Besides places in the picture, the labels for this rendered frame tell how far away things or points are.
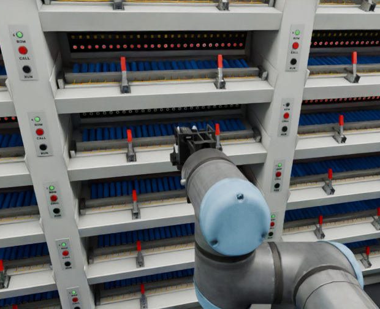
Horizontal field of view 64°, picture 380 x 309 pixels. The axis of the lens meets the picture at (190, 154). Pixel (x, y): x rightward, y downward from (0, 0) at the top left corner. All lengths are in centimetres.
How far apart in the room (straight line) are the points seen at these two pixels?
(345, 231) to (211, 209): 107
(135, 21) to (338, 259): 67
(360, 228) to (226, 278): 105
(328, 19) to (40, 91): 79
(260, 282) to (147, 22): 64
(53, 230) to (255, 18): 84
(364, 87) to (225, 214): 82
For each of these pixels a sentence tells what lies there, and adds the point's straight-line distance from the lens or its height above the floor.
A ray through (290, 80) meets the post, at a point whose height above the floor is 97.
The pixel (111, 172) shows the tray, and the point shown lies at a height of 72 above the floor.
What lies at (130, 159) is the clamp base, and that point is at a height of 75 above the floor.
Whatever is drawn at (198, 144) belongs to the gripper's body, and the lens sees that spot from 51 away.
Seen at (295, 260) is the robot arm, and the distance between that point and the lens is 48.
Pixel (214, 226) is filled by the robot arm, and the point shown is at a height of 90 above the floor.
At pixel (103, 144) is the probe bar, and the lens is 95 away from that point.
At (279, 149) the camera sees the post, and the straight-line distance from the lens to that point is 101.
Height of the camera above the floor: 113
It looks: 24 degrees down
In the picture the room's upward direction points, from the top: straight up
